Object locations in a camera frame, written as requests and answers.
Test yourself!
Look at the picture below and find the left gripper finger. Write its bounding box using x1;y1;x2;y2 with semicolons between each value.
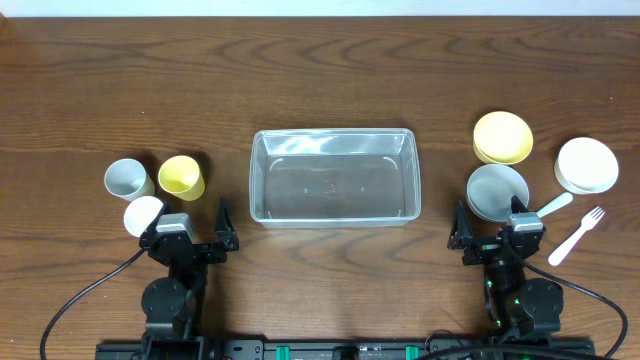
215;198;239;251
144;201;170;234

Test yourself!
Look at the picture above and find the white plastic cup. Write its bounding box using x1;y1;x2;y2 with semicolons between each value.
123;196;164;238

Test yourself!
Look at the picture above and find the grey plastic bowl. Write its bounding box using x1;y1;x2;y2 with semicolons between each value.
466;164;530;222

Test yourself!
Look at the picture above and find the grey plastic cup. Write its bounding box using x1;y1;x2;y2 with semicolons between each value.
104;158;156;202

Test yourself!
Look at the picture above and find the yellow plastic cup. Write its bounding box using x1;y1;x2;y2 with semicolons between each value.
158;155;205;201

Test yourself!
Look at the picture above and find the yellow plastic bowl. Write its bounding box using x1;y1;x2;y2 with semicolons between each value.
473;111;534;165

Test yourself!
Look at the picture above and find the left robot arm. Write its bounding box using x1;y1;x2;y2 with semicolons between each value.
139;199;239;340

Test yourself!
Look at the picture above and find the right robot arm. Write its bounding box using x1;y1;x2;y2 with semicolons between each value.
447;196;564;344

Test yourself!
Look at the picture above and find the clear plastic container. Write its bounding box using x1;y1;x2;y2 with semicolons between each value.
249;128;422;228

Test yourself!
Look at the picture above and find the mint green plastic spoon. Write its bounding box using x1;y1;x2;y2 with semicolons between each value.
536;192;574;218

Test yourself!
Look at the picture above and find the white plastic fork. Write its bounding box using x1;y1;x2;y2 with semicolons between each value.
547;207;605;266

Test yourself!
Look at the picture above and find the white plastic bowl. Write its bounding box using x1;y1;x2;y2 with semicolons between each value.
554;137;619;195

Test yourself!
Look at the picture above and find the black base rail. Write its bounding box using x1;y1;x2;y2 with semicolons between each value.
94;335;597;360

